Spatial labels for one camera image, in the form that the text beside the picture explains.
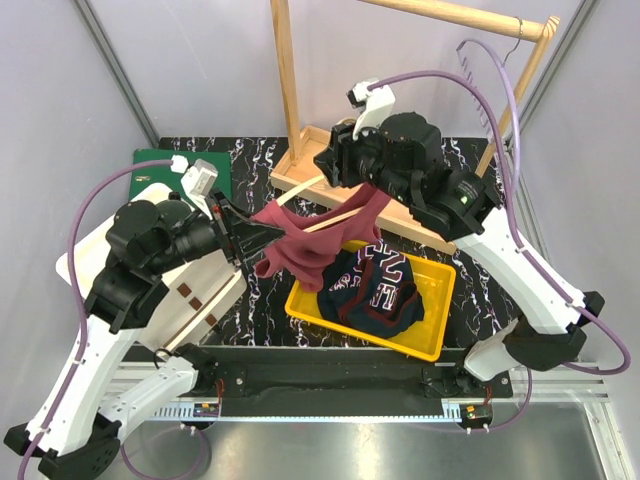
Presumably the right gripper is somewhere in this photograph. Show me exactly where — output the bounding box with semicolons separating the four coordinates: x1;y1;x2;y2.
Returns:
313;113;416;208

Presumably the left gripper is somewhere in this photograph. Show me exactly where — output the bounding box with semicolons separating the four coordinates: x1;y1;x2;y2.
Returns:
146;187;286;276

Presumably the wooden clothes hanger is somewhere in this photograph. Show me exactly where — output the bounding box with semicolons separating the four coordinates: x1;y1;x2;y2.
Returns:
274;117;366;234

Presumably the navy tank top maroon trim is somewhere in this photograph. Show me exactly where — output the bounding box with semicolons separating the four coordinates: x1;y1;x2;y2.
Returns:
317;241;425;339

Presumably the lilac plastic hanger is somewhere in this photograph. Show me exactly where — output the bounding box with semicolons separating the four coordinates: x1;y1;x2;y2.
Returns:
456;38;521;199

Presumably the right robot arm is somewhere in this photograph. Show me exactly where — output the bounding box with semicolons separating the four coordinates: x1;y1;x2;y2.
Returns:
314;112;603;397

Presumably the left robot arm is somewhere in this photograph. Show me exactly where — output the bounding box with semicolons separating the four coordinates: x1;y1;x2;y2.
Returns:
4;190;285;479

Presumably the wooden clothes rack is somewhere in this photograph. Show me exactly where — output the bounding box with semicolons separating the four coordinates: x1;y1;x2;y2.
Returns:
271;1;560;255

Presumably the dark grey cup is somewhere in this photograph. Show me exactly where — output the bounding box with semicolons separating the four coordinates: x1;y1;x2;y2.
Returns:
156;199;192;225

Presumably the green folder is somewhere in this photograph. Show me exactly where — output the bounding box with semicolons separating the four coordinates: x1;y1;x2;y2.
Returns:
129;149;233;201

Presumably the yellow plastic tray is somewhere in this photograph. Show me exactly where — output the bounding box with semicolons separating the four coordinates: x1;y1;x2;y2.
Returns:
285;241;456;361

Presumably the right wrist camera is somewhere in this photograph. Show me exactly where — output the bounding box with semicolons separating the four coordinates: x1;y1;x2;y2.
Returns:
347;78;396;140

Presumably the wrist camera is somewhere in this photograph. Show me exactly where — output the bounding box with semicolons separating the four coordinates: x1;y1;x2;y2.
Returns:
170;155;218;216
347;78;396;140

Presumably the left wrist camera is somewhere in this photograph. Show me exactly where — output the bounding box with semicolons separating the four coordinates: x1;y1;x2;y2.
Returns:
170;155;218;216

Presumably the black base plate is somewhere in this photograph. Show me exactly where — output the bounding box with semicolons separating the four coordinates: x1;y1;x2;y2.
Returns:
119;344;516;419

